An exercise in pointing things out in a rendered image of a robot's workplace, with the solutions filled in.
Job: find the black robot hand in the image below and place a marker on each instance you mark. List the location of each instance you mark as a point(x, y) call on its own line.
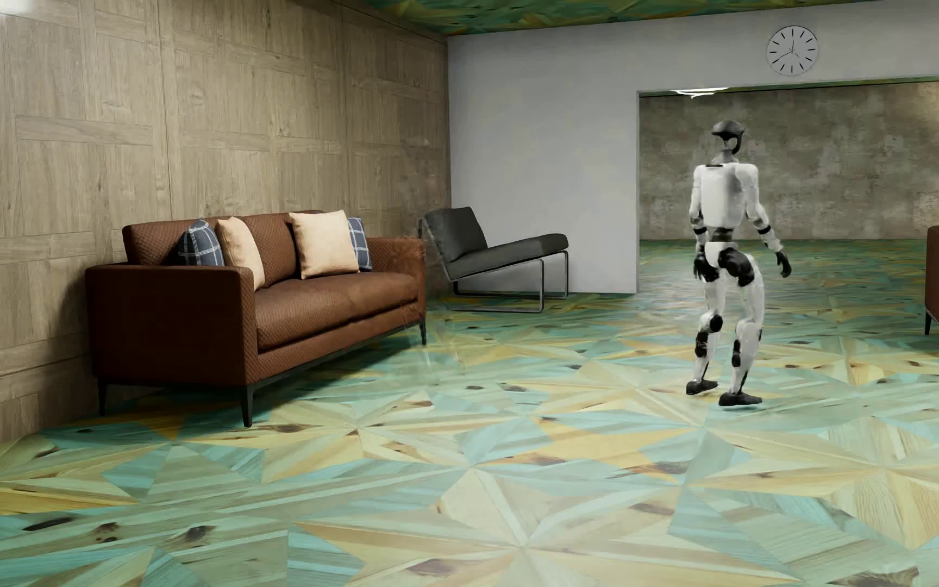
point(701, 267)
point(783, 263)

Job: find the long brown sofa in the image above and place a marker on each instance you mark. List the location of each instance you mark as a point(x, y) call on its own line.
point(274, 314)

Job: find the left robot leg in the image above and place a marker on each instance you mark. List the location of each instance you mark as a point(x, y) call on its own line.
point(710, 322)

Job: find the robot leg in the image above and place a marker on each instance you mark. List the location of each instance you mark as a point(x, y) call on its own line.
point(747, 326)
point(710, 322)

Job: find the right robot leg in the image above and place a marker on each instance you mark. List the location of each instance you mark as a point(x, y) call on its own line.
point(747, 326)

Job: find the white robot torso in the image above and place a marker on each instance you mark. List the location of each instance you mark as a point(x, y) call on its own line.
point(722, 196)

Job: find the black robot head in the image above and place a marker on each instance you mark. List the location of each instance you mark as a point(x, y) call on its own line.
point(728, 135)

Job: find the grey lounge chair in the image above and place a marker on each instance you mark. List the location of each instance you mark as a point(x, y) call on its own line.
point(490, 249)

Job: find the blue plaid cushion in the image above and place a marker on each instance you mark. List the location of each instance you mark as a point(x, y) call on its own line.
point(200, 245)
point(360, 242)

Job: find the beige cushion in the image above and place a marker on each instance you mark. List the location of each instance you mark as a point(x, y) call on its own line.
point(241, 249)
point(324, 243)

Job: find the round white wall clock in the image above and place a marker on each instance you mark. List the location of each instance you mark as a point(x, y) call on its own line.
point(792, 50)

